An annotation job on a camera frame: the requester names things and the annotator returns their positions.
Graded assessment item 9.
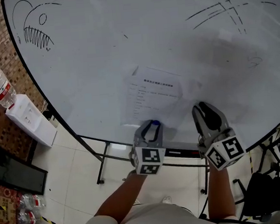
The white printed paper sheet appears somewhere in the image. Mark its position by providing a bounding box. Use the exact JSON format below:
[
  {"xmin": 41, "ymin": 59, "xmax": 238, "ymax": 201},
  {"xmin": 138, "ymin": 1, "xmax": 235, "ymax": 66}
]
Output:
[{"xmin": 115, "ymin": 61, "xmax": 186, "ymax": 127}]

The small dark bin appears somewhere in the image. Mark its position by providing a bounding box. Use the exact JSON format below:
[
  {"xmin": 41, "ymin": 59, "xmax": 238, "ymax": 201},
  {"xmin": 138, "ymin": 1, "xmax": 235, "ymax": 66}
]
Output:
[{"xmin": 42, "ymin": 108, "xmax": 59, "ymax": 129}]

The black office chair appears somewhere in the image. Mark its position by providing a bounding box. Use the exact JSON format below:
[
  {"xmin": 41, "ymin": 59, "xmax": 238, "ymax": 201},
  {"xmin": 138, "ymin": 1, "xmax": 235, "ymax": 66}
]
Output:
[{"xmin": 231, "ymin": 162, "xmax": 280, "ymax": 224}]

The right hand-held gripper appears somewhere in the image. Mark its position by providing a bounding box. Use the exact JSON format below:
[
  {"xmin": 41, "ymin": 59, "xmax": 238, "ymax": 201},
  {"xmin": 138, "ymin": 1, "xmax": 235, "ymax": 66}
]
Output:
[{"xmin": 190, "ymin": 97, "xmax": 248, "ymax": 173}]

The person's right forearm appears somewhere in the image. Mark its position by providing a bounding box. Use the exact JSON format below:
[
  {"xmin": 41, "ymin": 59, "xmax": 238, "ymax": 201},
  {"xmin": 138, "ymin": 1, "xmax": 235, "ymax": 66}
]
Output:
[{"xmin": 204, "ymin": 165, "xmax": 238, "ymax": 223}]

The empty clear water jug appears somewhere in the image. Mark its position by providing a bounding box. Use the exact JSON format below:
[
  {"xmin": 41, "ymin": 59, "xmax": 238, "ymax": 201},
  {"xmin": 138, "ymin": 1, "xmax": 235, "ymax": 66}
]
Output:
[
  {"xmin": 14, "ymin": 191, "xmax": 47, "ymax": 211},
  {"xmin": 15, "ymin": 207, "xmax": 43, "ymax": 224}
]

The black glass-door cabinet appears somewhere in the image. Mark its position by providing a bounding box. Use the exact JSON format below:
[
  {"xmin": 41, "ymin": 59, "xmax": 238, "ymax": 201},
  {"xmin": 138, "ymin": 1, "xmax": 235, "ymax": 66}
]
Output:
[{"xmin": 0, "ymin": 134, "xmax": 51, "ymax": 200}]

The person's white shirt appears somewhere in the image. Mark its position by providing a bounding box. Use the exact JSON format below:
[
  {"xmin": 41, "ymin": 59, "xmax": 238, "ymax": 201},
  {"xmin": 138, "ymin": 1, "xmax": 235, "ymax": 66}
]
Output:
[{"xmin": 63, "ymin": 195, "xmax": 240, "ymax": 224}]

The printed cardboard box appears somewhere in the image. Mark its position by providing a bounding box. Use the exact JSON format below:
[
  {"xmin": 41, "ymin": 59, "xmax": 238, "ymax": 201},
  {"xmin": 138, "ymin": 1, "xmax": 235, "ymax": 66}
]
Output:
[{"xmin": 0, "ymin": 179, "xmax": 27, "ymax": 224}]

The black marker tray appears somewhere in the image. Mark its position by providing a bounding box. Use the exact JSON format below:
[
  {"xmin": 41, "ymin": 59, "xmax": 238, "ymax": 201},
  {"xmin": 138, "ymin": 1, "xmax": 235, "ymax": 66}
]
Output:
[{"xmin": 163, "ymin": 144, "xmax": 203, "ymax": 161}]

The water jug with red label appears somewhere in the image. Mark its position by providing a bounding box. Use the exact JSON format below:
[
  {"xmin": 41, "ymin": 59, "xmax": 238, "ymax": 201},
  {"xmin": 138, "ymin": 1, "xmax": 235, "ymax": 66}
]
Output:
[{"xmin": 0, "ymin": 67, "xmax": 19, "ymax": 110}]

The person's left forearm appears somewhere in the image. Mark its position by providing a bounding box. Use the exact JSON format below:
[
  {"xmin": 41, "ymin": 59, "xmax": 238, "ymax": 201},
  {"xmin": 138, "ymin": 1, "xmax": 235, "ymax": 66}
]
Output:
[{"xmin": 90, "ymin": 171, "xmax": 152, "ymax": 224}]

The large whiteboard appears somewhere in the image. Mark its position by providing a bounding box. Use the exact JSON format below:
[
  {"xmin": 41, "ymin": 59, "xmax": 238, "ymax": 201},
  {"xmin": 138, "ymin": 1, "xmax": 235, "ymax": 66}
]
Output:
[{"xmin": 0, "ymin": 0, "xmax": 280, "ymax": 173}]

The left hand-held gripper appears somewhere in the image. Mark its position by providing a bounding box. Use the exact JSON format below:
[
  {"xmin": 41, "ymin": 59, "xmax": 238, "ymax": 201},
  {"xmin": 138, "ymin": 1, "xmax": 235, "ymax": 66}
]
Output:
[{"xmin": 126, "ymin": 118, "xmax": 169, "ymax": 177}]

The white water dispenser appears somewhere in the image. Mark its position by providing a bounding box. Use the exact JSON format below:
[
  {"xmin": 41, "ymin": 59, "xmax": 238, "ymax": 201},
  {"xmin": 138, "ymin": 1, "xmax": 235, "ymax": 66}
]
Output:
[{"xmin": 3, "ymin": 90, "xmax": 59, "ymax": 151}]

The black body cable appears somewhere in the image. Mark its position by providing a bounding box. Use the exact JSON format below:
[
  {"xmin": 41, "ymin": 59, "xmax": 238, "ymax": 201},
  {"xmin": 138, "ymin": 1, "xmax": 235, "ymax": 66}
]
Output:
[{"xmin": 197, "ymin": 195, "xmax": 211, "ymax": 221}]

